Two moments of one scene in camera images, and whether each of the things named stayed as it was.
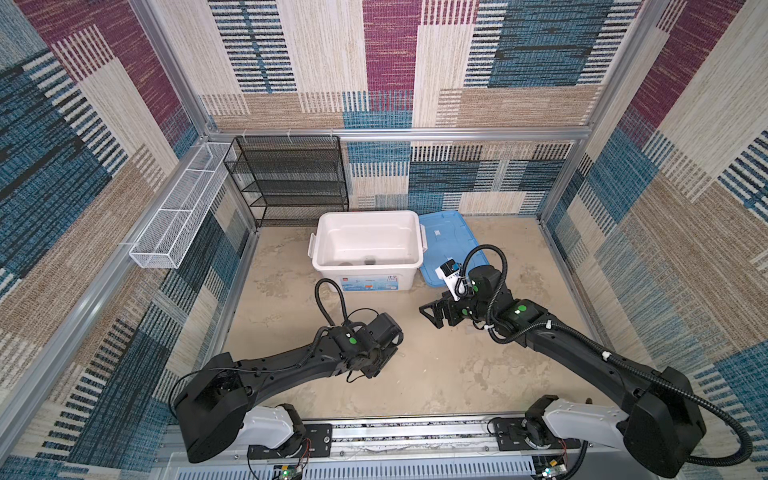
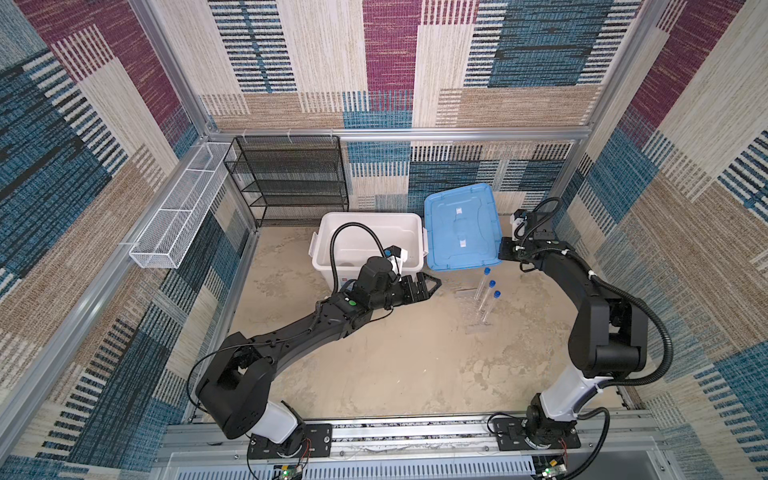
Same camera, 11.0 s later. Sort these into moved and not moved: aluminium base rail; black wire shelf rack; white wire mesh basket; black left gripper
Moved: black left gripper
Not moved: aluminium base rail; black wire shelf rack; white wire mesh basket
